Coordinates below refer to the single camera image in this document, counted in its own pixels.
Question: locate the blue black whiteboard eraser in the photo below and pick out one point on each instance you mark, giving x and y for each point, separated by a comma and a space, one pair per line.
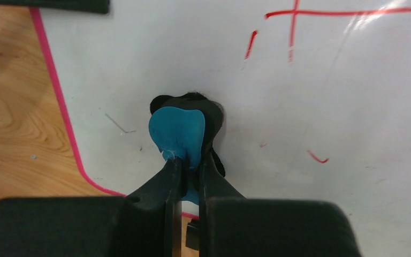
185, 127

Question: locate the pink framed whiteboard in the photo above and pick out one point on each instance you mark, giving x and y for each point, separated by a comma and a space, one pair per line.
316, 94

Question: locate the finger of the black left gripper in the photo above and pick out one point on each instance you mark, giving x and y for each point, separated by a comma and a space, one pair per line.
90, 6

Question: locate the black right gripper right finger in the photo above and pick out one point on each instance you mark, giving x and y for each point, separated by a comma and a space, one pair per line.
232, 225

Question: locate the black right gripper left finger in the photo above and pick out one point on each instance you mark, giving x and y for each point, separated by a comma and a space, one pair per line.
145, 223

